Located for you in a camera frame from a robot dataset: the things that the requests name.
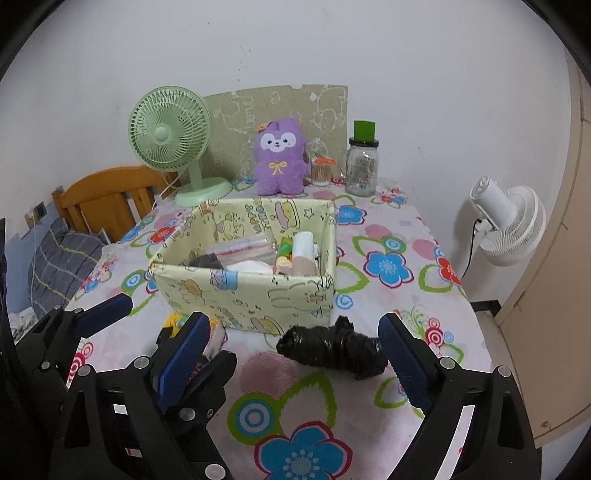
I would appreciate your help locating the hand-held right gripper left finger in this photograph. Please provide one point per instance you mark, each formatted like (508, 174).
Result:
(182, 364)

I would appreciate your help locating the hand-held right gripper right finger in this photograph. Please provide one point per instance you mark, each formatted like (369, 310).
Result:
(408, 364)

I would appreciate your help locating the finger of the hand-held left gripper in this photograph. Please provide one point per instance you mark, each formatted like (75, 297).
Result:
(108, 311)
(207, 383)

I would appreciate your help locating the colourful cartoon small box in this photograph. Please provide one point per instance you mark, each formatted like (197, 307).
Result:
(216, 339)

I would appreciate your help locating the black plastic bag bundle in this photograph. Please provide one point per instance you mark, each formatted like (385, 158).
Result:
(332, 348)

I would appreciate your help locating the yellow printed fabric storage box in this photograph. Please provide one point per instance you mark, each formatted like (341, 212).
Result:
(258, 300)

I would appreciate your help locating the grey sock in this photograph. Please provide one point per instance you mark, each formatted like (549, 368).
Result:
(207, 261)

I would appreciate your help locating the white cloth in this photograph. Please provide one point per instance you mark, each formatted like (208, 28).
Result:
(249, 266)
(21, 323)
(304, 244)

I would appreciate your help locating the clear plastic bottle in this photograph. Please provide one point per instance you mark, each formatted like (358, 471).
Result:
(244, 247)

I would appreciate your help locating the white crumpled cloth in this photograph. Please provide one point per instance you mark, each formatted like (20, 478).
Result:
(21, 323)

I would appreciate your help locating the grey plaid pillow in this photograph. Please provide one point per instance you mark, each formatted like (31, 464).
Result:
(60, 263)

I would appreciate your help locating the wooden headboard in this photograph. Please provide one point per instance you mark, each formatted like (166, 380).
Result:
(101, 191)

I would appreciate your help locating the beige cupboard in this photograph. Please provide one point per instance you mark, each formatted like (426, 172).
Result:
(554, 300)

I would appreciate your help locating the white standing fan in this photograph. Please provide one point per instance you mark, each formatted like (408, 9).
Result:
(517, 226)

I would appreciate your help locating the green desk fan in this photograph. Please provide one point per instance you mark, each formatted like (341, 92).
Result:
(161, 134)

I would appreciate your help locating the glass jar with green lid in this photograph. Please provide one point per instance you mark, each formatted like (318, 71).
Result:
(361, 170)

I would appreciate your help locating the cotton swab jar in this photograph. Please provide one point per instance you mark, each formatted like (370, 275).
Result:
(321, 175)

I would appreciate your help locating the purple plush toy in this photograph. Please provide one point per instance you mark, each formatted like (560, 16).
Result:
(279, 170)

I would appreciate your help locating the green printed board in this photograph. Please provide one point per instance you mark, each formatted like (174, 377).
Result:
(235, 110)

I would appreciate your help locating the wall socket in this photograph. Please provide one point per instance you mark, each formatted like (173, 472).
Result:
(40, 211)

